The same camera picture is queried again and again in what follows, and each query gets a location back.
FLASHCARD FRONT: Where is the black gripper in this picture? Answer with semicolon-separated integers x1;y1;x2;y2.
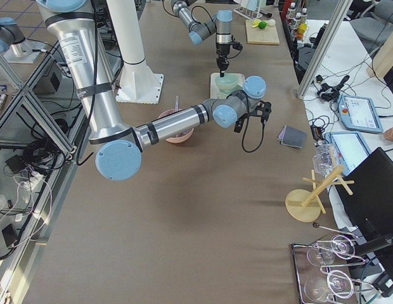
216;39;243;77
234;101;272;132

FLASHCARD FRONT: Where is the green bowl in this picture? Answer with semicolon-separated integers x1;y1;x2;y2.
218;86;239;98
215;74;239;90

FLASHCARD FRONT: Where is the cream rabbit tray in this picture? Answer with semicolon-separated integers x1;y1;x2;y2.
210;73;245;99

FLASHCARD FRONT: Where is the grey folded cloth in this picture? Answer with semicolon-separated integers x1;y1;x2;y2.
278;125;307;150

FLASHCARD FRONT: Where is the metal ice scoop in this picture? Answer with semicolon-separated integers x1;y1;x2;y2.
174;96;179;112

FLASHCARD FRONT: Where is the wooden cutting board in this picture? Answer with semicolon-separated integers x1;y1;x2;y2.
245;19;280;45

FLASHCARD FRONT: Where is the green lime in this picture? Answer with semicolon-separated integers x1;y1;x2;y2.
257;21;267;30

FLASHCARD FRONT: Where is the white garlic bulb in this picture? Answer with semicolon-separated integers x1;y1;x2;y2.
267;19;276;27

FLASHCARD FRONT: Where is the clear plastic cup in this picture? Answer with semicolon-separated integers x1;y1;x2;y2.
312;144;340;177

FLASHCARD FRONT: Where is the blue tablet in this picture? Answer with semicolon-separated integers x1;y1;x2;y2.
325;131;371;176
337;94;383;134

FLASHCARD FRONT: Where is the wooden mug stand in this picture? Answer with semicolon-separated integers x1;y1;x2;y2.
285;146;354;222

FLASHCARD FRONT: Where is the black monitor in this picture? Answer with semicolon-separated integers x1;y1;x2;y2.
337;148;393;241

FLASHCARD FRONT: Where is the upper wine glass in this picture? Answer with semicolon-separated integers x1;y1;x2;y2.
307;234;355;267

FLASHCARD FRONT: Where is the wine glass rack tray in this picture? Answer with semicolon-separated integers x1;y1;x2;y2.
291;234;374;303

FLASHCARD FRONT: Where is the lower wine glass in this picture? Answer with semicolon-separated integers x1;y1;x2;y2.
304;270;354;303

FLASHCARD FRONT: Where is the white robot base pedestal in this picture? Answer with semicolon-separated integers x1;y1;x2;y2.
107;0;164;105

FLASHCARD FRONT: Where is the aluminium frame post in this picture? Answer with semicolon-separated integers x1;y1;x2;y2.
296;0;352;99

